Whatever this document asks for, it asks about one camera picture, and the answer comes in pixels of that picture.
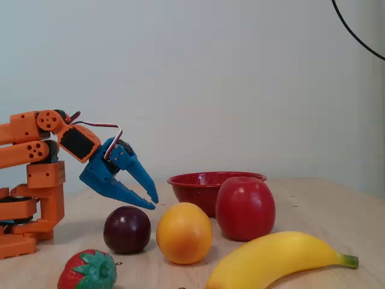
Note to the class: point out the dark purple toy plum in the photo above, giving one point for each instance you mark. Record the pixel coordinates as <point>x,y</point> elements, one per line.
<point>127,230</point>

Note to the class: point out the red toy strawberry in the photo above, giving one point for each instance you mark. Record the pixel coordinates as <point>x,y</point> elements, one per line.
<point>75,274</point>

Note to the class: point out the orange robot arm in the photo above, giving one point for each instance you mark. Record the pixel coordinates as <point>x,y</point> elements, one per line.
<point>18,153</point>

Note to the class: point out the red speckled bowl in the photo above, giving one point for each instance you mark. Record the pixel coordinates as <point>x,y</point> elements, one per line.
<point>195,192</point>

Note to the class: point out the red toy apple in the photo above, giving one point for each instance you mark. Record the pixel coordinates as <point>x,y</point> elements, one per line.
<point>245,209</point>

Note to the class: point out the yellow toy banana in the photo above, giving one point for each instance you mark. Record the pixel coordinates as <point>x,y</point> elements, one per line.
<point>270,259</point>

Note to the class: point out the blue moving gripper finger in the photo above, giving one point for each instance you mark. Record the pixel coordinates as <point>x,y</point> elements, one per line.
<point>135,168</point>

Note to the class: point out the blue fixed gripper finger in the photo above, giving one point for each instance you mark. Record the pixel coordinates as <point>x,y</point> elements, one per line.
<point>132,197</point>

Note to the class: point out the yellow orange toy peach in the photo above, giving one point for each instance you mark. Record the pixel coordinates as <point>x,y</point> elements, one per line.
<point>184,233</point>

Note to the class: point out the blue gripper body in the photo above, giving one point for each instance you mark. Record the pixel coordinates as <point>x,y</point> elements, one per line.
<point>97,173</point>

